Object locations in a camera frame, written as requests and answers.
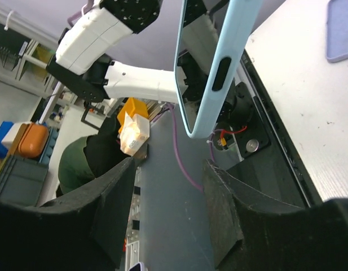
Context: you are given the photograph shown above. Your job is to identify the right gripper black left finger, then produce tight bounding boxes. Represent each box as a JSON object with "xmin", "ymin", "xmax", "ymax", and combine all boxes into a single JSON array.
[{"xmin": 0, "ymin": 158, "xmax": 136, "ymax": 270}]

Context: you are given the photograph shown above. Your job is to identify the person in green top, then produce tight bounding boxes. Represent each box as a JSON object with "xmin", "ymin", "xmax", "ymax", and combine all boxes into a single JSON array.
[{"xmin": 56, "ymin": 116, "xmax": 129, "ymax": 197}]

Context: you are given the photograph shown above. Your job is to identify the phone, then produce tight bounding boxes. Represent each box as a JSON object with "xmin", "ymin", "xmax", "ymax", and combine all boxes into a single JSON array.
[{"xmin": 174, "ymin": 1, "xmax": 262, "ymax": 138}]

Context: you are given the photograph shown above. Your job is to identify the dark grey plastic crate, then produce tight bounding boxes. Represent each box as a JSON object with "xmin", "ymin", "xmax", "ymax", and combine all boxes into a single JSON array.
[{"xmin": 0, "ymin": 155, "xmax": 49, "ymax": 206}]

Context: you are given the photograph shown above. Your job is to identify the plastic bag of packets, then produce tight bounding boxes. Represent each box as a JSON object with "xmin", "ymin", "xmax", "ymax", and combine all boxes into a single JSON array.
[{"xmin": 117, "ymin": 97, "xmax": 150, "ymax": 156}]

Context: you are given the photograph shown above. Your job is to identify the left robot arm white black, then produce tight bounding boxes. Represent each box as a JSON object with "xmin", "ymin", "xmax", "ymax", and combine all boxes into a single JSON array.
[{"xmin": 46, "ymin": 1, "xmax": 262, "ymax": 138}]

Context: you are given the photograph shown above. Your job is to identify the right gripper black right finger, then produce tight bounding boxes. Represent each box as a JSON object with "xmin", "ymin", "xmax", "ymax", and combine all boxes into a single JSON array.
[{"xmin": 202, "ymin": 160, "xmax": 348, "ymax": 270}]

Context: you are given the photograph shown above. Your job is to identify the blue plastic box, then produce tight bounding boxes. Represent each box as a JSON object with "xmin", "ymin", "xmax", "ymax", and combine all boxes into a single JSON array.
[{"xmin": 0, "ymin": 121, "xmax": 27, "ymax": 159}]

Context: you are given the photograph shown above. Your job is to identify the orange plastic case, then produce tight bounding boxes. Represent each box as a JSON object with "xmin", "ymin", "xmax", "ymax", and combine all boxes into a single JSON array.
[{"xmin": 18, "ymin": 123, "xmax": 49, "ymax": 159}]

